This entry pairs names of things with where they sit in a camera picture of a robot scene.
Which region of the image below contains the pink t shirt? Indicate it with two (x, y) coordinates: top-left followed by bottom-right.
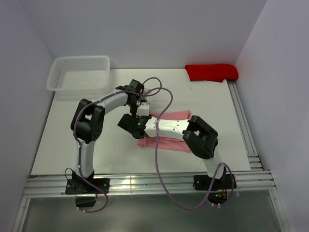
(137, 110), (191, 153)

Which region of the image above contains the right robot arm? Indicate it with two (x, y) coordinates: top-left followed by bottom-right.
(118, 114), (226, 189)

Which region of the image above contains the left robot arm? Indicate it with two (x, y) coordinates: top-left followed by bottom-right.
(70, 80), (150, 193)

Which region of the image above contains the white plastic basket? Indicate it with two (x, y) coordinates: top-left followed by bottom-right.
(46, 56), (112, 96)

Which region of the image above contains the red folded t shirt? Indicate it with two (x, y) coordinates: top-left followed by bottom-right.
(185, 64), (239, 82)

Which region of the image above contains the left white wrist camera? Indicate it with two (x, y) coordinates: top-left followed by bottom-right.
(143, 88), (152, 95)

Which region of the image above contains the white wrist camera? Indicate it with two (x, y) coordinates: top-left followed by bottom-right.
(136, 102), (150, 117)
(143, 88), (152, 95)

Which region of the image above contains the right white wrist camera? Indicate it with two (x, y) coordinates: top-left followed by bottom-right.
(136, 102), (150, 117)

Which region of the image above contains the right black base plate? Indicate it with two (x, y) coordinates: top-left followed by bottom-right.
(192, 173), (237, 191)

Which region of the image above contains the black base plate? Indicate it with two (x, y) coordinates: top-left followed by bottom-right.
(65, 178), (110, 195)
(192, 173), (237, 191)

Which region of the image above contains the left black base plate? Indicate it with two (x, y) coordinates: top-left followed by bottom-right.
(65, 178), (110, 195)

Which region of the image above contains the aluminium front rail frame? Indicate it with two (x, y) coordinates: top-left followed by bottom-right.
(13, 171), (290, 232)

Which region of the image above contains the aluminium right side rail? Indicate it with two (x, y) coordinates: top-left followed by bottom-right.
(227, 80), (264, 171)

